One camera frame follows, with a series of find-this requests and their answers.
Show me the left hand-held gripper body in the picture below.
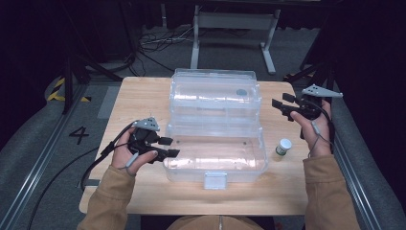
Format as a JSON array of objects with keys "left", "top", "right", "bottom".
[{"left": 126, "top": 116, "right": 162, "bottom": 156}]

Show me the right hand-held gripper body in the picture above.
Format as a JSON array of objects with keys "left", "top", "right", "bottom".
[{"left": 292, "top": 83, "right": 345, "bottom": 122}]

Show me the small white-capped bottle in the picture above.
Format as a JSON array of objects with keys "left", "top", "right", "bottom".
[{"left": 275, "top": 138, "right": 293, "bottom": 158}]

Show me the clear plastic storage box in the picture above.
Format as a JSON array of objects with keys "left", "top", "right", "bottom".
[{"left": 162, "top": 67, "right": 270, "bottom": 191}]

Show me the person's left hand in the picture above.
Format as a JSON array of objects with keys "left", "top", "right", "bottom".
[{"left": 110, "top": 127, "right": 159, "bottom": 176}]

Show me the person's right hand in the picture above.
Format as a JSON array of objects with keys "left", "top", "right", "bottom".
[{"left": 290, "top": 99, "right": 333, "bottom": 158}]

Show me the black tripod stand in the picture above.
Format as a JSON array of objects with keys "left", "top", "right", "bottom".
[
  {"left": 61, "top": 47, "right": 124, "bottom": 115},
  {"left": 282, "top": 59, "right": 337, "bottom": 106}
]

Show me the person's tan-clothed torso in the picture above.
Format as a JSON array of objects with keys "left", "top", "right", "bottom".
[{"left": 166, "top": 215, "right": 266, "bottom": 230}]

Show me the yellow black hazard tape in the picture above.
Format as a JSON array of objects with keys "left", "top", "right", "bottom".
[{"left": 46, "top": 77, "right": 93, "bottom": 104}]

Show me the grey right wrist strap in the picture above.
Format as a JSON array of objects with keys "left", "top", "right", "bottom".
[{"left": 306, "top": 119, "right": 333, "bottom": 158}]

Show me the grey wrist strap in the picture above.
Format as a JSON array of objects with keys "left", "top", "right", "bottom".
[
  {"left": 306, "top": 119, "right": 333, "bottom": 158},
  {"left": 118, "top": 150, "right": 142, "bottom": 177}
]

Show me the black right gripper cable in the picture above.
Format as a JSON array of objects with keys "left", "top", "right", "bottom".
[{"left": 300, "top": 98, "right": 337, "bottom": 151}]

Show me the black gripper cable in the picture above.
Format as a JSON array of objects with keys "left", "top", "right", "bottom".
[
  {"left": 300, "top": 98, "right": 337, "bottom": 151},
  {"left": 79, "top": 122, "right": 139, "bottom": 193}
]

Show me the grey left wrist strap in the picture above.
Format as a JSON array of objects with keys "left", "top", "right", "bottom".
[{"left": 118, "top": 150, "right": 142, "bottom": 177}]

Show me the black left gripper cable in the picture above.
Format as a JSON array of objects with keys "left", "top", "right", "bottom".
[{"left": 79, "top": 122, "right": 139, "bottom": 193}]

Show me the aluminium floor rail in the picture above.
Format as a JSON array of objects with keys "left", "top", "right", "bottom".
[
  {"left": 329, "top": 95, "right": 386, "bottom": 230},
  {"left": 0, "top": 83, "right": 90, "bottom": 230}
]

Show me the grey metal table frame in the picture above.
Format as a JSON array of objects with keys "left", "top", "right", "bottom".
[{"left": 190, "top": 4, "right": 282, "bottom": 76}]

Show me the tangle of floor cables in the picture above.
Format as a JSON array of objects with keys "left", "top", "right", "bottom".
[{"left": 127, "top": 25, "right": 196, "bottom": 78}]

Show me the thin black floor cable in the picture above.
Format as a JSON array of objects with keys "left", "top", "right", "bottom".
[{"left": 27, "top": 146, "right": 101, "bottom": 230}]

